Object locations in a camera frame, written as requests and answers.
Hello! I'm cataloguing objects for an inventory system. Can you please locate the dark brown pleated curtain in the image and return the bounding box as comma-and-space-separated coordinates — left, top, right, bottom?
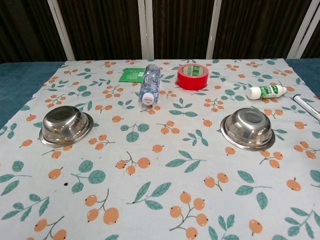
0, 0, 320, 64

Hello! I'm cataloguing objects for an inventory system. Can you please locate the white glue bottle green label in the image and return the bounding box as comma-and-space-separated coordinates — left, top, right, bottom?
246, 84, 288, 100

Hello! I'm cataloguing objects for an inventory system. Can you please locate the white frame post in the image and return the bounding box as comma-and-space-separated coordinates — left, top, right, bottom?
287, 0, 320, 59
137, 0, 155, 60
47, 0, 76, 61
206, 0, 222, 60

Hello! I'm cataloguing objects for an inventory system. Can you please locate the clear plastic water bottle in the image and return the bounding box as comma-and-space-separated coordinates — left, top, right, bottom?
138, 63, 161, 105

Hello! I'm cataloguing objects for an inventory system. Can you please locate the green paper packet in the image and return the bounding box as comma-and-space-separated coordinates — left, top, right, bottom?
118, 67, 146, 83

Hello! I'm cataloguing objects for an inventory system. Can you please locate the red tape roll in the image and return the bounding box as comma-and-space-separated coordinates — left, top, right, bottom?
177, 63, 209, 91

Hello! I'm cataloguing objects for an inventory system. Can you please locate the stainless steel bowl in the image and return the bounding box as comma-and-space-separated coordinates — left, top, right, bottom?
219, 107, 276, 152
39, 105, 95, 147

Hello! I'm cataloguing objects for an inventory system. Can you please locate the teal table cover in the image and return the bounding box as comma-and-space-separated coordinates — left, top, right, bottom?
0, 57, 320, 128

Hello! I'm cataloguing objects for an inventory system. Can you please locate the white marker pen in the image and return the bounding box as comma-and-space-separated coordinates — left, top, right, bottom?
292, 93, 320, 116

